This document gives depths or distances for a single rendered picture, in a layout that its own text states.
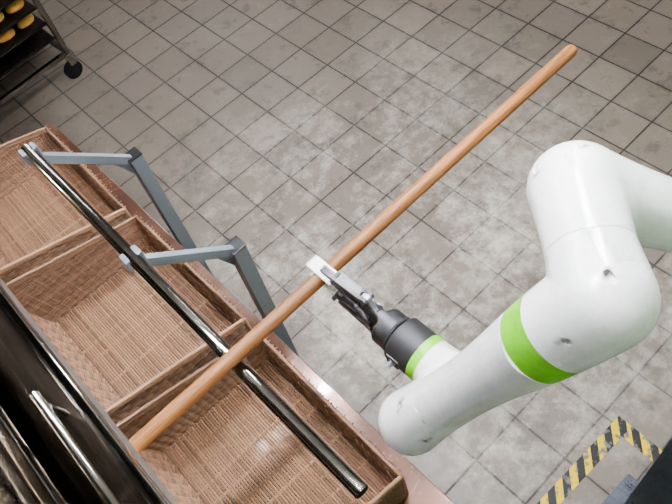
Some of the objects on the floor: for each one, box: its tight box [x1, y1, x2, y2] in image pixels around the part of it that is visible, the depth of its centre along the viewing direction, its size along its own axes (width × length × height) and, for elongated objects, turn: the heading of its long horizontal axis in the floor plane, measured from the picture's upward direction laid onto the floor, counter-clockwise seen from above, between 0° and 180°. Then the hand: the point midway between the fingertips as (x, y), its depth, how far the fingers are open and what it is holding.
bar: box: [18, 142, 368, 499], centre depth 199 cm, size 31×127×118 cm, turn 50°
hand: (324, 274), depth 138 cm, fingers closed on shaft, 3 cm apart
